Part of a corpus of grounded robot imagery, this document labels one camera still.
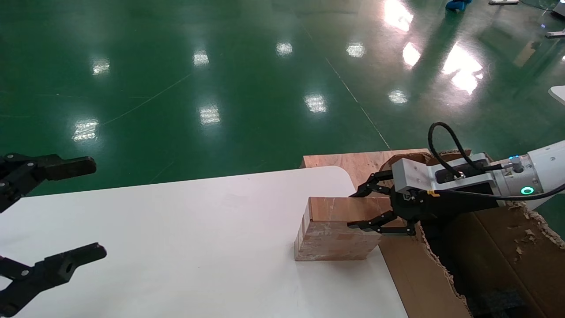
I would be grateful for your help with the blue shoe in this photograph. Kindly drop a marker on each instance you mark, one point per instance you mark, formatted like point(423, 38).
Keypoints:
point(458, 4)

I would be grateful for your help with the brown wooden block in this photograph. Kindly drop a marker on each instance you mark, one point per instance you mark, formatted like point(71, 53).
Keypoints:
point(335, 243)

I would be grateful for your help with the light wooden board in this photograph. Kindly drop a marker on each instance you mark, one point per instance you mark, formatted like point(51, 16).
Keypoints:
point(353, 165)

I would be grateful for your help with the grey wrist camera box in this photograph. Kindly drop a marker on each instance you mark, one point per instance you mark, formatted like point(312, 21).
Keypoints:
point(410, 174)

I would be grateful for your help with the white desk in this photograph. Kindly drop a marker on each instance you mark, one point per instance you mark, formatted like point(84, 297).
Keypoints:
point(558, 95)

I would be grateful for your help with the black foam block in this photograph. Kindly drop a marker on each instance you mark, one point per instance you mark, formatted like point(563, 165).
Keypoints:
point(494, 304)

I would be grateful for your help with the grey table foot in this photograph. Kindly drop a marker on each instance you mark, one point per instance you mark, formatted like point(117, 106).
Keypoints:
point(556, 33)
point(503, 2)

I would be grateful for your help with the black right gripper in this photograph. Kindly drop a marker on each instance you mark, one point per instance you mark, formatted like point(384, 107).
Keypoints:
point(441, 205)

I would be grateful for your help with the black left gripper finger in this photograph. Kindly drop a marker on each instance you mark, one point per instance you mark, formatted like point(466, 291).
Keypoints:
point(57, 267)
point(48, 168)

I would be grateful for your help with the big torn cardboard box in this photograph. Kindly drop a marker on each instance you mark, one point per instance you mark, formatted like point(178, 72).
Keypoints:
point(415, 274)

